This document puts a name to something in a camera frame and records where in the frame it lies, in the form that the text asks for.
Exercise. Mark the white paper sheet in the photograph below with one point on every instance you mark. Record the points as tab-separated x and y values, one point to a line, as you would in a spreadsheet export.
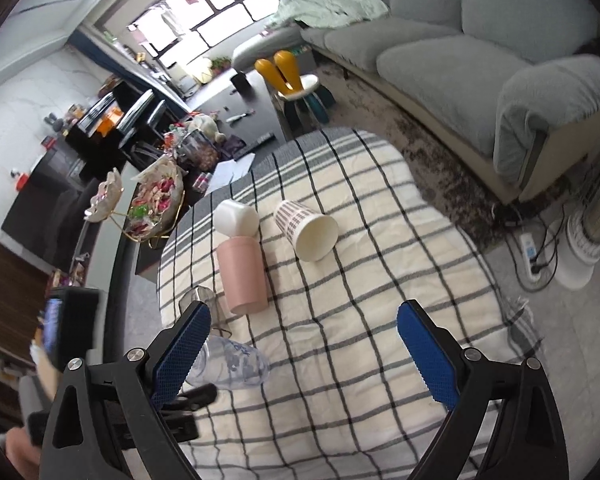
232	170

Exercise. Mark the mint green blanket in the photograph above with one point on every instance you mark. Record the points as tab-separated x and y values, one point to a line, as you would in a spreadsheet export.
325	5

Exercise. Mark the person's left forearm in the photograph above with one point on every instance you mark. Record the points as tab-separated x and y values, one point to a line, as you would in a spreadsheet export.
20	452

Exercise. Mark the candy bowl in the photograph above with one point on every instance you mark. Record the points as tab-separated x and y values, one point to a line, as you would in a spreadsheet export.
155	195

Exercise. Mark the white electric heater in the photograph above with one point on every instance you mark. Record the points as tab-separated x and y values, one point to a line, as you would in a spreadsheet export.
592	220

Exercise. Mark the grey sofa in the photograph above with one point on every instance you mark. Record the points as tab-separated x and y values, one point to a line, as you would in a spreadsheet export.
430	60

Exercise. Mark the clear glass cup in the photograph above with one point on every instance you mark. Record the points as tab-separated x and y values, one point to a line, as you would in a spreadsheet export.
202	297

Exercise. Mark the white power strip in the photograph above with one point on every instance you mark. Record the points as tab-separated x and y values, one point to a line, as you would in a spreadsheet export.
530	255

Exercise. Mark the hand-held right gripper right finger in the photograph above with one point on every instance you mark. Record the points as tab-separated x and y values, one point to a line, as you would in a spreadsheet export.
427	355

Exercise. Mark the pink cup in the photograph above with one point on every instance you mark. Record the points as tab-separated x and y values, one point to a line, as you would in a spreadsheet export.
242	280

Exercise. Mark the plaid paper cup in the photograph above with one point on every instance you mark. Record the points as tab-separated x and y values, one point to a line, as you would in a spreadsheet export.
305	230

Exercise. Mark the speckled rug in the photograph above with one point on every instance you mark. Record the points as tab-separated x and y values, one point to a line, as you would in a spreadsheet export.
440	165

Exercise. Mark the plush toy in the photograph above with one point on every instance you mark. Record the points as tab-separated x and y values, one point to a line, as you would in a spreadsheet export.
205	122

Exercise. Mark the black remote control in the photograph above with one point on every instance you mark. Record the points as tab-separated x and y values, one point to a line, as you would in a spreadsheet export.
261	141

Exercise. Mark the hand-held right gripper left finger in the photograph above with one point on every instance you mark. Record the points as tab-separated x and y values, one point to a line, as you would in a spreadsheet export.
180	355

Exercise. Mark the clear plastic cup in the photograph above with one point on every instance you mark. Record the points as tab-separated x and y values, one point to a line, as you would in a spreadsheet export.
235	365

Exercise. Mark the white cup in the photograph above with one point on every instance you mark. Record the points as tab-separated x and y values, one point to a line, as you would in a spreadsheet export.
237	217

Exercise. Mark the small black cup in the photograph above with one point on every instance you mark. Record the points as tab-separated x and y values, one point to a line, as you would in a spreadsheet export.
239	81

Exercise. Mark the plaid tablecloth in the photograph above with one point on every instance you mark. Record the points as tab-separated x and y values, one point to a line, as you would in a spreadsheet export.
355	310

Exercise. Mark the white shell-shaped dish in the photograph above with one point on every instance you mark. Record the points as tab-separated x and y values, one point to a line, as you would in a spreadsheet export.
102	197

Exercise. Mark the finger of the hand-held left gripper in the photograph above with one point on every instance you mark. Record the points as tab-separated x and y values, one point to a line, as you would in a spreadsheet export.
200	396

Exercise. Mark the black coffee table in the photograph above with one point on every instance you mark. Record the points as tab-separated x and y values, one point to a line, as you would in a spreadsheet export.
252	102

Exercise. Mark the yellow rabbit-ear chair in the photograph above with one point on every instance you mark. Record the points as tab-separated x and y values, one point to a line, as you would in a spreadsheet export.
280	67

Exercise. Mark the jar of nuts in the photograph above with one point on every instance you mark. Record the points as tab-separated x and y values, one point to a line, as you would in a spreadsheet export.
202	152

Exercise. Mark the window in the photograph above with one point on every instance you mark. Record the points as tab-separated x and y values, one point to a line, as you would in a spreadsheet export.
195	15

